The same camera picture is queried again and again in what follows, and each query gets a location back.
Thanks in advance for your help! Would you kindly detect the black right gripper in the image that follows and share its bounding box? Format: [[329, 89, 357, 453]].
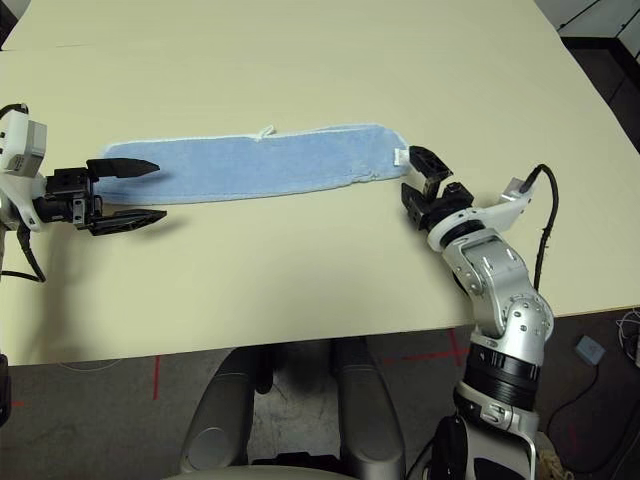
[[400, 144, 476, 230]]

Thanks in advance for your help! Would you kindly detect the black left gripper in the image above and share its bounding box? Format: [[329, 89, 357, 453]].
[[34, 157, 169, 237]]

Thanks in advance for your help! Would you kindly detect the light blue towel white trim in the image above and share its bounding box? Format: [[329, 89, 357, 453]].
[[99, 121, 412, 205]]

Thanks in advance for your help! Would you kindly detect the black cabinet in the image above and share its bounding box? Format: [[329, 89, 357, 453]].
[[559, 34, 640, 126]]

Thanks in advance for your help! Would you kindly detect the small grey floor box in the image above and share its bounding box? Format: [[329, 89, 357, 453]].
[[573, 335, 607, 365]]

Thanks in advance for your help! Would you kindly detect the grey robot torso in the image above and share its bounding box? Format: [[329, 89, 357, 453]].
[[164, 452, 351, 480]]

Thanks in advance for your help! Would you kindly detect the white sneaker shoe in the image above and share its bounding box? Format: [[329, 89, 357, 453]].
[[537, 442, 576, 480]]

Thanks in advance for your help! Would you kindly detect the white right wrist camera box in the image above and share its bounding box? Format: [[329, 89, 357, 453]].
[[427, 177, 536, 251]]

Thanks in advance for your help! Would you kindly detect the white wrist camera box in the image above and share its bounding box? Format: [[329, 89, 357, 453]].
[[427, 177, 536, 251], [0, 110, 49, 234]]

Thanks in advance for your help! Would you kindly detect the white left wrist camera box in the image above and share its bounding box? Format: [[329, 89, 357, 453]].
[[0, 110, 49, 234]]

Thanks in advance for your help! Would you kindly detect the white floor cable bundle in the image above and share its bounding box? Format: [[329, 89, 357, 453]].
[[617, 307, 640, 361]]

